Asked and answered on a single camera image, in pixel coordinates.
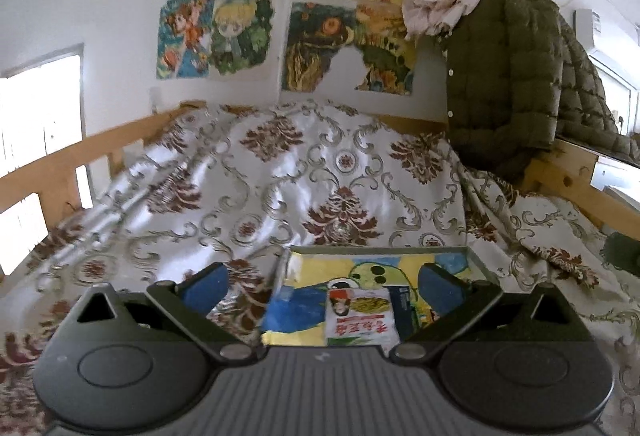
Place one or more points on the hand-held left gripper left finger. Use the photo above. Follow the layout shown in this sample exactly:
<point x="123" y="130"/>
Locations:
<point x="205" y="288"/>

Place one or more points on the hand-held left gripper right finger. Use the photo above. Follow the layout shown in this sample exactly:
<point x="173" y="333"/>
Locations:
<point x="440" y="288"/>

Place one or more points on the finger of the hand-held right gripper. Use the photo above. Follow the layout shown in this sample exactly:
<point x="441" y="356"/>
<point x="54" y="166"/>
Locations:
<point x="625" y="252"/>

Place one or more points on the dark blue snack wrapper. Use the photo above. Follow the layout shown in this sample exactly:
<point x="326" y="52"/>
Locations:
<point x="402" y="308"/>

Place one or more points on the white green snack pouch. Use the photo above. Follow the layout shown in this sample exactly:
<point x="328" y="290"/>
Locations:
<point x="357" y="321"/>

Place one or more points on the grey tray with cartoon picture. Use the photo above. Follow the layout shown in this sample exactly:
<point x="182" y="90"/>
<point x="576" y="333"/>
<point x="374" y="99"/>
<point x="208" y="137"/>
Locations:
<point x="305" y="311"/>

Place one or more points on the white cabinet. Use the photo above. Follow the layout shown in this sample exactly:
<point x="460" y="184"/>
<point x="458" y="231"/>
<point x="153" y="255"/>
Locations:
<point x="617" y="181"/>

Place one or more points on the floral printed blanket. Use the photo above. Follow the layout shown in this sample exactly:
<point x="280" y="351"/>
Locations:
<point x="300" y="196"/>

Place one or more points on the olive quilted jacket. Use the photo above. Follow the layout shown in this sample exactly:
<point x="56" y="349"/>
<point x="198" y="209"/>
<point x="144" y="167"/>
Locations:
<point x="505" y="75"/>

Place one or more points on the white air conditioner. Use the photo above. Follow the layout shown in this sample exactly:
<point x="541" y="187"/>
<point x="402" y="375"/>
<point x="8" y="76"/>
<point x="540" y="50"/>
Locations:
<point x="610" y="35"/>

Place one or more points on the window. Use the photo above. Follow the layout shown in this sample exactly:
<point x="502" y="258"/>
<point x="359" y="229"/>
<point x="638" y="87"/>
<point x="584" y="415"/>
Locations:
<point x="40" y="115"/>

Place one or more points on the pink crumpled cloth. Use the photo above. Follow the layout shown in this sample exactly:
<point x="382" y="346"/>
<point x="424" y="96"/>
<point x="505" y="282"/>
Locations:
<point x="440" y="3"/>

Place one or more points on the wooden bed frame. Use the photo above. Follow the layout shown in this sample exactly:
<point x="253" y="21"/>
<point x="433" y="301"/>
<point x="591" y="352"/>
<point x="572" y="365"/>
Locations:
<point x="60" y="155"/>

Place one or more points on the chibi characters wall poster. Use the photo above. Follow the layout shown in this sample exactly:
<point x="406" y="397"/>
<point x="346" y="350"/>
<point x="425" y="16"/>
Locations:
<point x="215" y="35"/>

